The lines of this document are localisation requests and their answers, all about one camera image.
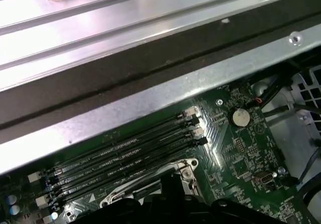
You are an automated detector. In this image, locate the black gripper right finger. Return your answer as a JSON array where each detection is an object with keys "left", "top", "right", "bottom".
[{"left": 173, "top": 172, "right": 286, "bottom": 224}]

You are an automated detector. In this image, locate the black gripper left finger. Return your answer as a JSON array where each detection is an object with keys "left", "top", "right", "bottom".
[{"left": 99, "top": 172, "right": 176, "bottom": 224}]

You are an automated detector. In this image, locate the metal socket cover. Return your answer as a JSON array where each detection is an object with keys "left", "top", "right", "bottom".
[{"left": 125, "top": 166, "right": 199, "bottom": 199}]

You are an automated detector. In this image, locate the thin metal locking lever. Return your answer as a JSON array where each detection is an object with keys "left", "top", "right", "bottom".
[{"left": 99, "top": 160, "right": 191, "bottom": 208}]

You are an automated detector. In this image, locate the CPU socket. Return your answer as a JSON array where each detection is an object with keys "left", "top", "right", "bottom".
[{"left": 99, "top": 158, "right": 200, "bottom": 209}]

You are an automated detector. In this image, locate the black RAM slot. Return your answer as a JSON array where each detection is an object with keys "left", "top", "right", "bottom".
[
  {"left": 35, "top": 126, "right": 204, "bottom": 207},
  {"left": 50, "top": 136, "right": 209, "bottom": 211},
  {"left": 27, "top": 107, "right": 200, "bottom": 184},
  {"left": 46, "top": 115, "right": 203, "bottom": 192}
]

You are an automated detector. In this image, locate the green motherboard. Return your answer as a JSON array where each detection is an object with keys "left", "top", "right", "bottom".
[{"left": 0, "top": 93, "right": 316, "bottom": 224}]

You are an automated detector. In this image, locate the coin cell battery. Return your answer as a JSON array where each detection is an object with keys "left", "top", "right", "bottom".
[{"left": 230, "top": 107, "right": 251, "bottom": 128}]

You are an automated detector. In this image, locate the black PC case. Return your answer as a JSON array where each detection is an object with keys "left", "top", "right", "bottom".
[{"left": 0, "top": 0, "right": 321, "bottom": 224}]

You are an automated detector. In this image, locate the silver drive cage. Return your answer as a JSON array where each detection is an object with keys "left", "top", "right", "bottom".
[{"left": 250, "top": 65, "right": 321, "bottom": 144}]

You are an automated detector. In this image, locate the black wire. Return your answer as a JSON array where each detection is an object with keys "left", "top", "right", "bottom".
[{"left": 247, "top": 58, "right": 321, "bottom": 119}]

